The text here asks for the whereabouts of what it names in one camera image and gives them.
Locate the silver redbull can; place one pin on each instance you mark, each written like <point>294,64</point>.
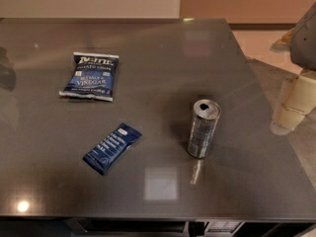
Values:
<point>206,114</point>

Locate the black microwave under table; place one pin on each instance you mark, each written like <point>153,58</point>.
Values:
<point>154,228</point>

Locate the blue snack bar wrapper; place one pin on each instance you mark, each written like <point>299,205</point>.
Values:
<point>105,154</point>

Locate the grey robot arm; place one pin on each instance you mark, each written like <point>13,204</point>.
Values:
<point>302,46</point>

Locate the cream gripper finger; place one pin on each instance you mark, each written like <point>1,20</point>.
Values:
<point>296,99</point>

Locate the blue kettle chips bag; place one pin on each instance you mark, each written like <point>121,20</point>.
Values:
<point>93,77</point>

